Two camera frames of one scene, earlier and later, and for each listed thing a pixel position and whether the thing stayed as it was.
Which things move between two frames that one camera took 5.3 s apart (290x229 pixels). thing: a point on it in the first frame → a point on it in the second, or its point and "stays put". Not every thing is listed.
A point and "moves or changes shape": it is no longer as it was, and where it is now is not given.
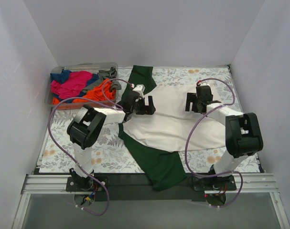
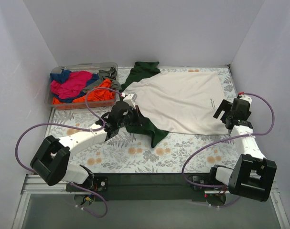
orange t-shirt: [96, 93] stays put
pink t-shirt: [75, 82] stays put
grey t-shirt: [109, 75] stays put
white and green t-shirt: [153, 140] moves or changes shape
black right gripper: [196, 104] → [225, 108]
